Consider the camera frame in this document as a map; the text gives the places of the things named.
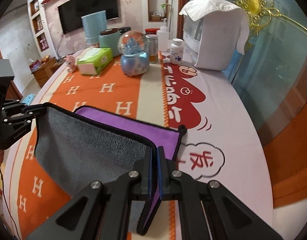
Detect white appliance with cloth cover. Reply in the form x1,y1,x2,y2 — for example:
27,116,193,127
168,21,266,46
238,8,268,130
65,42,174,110
179,0,249,71

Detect white printed tablecloth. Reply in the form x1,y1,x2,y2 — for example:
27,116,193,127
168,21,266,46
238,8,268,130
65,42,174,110
0,53,273,238

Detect brown wooden door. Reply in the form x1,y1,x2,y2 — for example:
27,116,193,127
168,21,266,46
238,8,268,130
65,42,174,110
0,50,22,101

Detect green tissue pack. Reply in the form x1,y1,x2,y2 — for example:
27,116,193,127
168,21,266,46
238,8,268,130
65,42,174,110
77,48,113,75

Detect pink plush toy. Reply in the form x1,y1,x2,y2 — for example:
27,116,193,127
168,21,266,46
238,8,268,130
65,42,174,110
65,55,77,73

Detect teal canister brown lid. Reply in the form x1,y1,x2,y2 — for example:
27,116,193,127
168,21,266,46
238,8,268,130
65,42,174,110
99,28,121,57

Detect metal tin can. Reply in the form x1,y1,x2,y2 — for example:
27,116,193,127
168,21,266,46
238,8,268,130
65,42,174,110
145,34,158,63

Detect white plastic bottle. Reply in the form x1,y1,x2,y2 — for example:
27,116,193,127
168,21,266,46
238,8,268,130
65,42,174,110
156,26,169,52

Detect gold door ornament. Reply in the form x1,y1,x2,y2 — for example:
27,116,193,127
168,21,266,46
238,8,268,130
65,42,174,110
233,0,307,39

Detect orange H-pattern table runner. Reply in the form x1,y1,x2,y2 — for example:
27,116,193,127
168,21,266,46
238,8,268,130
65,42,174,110
8,47,178,240

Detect blue castle snow globe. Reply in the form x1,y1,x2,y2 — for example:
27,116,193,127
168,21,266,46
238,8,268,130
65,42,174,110
118,30,149,77

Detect white wall shelf unit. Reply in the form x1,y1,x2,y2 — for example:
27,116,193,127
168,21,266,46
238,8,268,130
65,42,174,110
27,0,57,57

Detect wooden glass sliding door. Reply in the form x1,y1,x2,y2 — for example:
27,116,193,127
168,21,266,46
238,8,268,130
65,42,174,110
228,0,307,207

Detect red lidded jar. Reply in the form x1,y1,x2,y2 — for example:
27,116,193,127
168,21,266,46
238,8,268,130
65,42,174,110
145,28,160,35

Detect white pill bottle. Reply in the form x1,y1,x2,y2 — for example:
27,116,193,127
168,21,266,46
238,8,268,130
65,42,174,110
170,38,184,65

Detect purple and grey towel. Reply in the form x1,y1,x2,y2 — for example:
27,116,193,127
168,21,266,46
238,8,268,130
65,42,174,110
35,102,186,235

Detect blue plastic stool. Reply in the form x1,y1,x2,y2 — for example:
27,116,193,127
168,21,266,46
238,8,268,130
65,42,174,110
21,94,36,106

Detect black wall television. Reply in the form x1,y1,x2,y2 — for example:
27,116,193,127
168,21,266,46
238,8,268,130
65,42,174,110
58,0,119,34

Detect light blue cylindrical bin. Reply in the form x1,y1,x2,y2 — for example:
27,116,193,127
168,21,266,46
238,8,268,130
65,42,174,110
81,10,107,44

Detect wooden tv cabinet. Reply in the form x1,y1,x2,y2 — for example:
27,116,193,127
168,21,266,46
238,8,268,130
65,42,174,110
32,55,62,88

